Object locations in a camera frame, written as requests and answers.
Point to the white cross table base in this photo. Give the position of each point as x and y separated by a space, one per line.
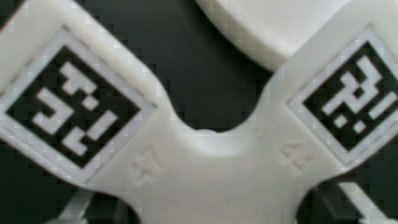
90 122

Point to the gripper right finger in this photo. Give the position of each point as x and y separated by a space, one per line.
339 205

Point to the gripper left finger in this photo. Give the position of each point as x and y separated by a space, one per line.
95 208

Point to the white round table top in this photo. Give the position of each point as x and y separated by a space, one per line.
269 25

